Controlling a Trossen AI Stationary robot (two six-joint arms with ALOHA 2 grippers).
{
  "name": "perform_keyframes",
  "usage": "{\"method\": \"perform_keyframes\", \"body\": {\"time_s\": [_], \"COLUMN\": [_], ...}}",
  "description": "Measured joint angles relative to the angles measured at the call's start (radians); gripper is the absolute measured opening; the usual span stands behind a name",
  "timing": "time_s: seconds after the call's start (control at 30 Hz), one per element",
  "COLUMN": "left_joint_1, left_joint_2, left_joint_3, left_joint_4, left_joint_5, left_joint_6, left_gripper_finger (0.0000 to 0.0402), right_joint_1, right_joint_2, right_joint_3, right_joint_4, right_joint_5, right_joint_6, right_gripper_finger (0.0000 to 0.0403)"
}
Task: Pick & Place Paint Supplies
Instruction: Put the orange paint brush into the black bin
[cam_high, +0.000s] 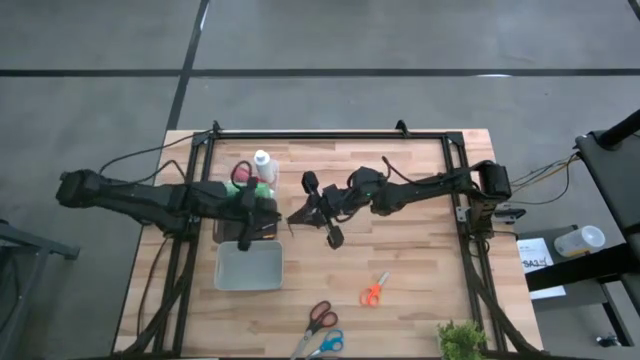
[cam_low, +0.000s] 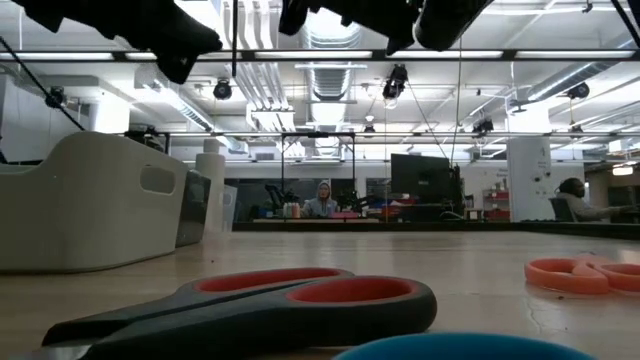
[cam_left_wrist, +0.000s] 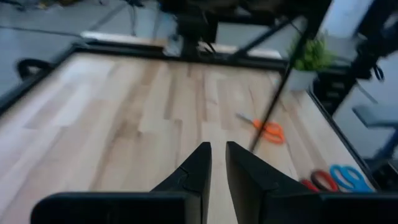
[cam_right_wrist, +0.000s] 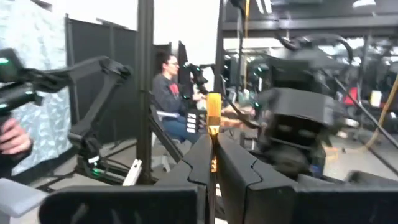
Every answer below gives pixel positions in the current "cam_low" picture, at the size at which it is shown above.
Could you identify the dark grey plastic bin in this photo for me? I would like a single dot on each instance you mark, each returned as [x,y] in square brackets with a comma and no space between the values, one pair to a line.
[192,220]

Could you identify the black aluminium table frame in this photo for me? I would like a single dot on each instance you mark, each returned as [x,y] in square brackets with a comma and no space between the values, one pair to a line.
[400,226]

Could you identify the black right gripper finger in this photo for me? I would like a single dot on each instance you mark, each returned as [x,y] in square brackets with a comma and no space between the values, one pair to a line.
[297,12]

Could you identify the background black rig frame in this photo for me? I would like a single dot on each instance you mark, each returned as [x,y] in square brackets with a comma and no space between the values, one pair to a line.
[282,165]

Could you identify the red and black scissors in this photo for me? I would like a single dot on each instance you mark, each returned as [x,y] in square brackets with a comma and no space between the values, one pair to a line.
[250,325]

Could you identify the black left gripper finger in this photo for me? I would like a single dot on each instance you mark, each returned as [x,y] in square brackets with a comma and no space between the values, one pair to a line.
[195,37]

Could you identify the background wooden table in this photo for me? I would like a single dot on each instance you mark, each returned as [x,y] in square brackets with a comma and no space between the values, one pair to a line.
[315,220]

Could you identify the blue scissors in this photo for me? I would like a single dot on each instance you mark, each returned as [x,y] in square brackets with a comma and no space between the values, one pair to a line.
[450,350]

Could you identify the person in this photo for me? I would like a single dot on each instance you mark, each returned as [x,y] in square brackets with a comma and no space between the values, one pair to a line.
[320,206]
[575,205]

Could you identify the clear plastic bin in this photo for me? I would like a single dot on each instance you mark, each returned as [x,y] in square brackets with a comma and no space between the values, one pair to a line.
[231,205]

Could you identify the black monitor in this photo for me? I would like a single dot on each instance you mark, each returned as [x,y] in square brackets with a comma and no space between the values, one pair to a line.
[420,175]

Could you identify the black overhead crossbar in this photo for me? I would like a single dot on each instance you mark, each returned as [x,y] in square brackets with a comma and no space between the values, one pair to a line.
[378,55]

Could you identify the black ceiling spotlight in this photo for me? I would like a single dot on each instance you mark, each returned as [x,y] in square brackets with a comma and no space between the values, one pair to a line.
[482,125]
[579,91]
[222,89]
[395,82]

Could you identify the light grey plastic bin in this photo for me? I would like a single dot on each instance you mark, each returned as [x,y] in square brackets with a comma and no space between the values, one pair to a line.
[90,210]

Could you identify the orange scissors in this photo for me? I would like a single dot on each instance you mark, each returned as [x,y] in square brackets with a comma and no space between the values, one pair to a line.
[565,286]

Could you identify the white paint bottle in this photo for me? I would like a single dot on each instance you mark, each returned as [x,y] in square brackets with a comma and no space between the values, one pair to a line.
[210,170]

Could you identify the silver ceiling air duct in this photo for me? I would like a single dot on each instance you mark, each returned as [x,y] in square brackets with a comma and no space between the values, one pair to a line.
[330,80]

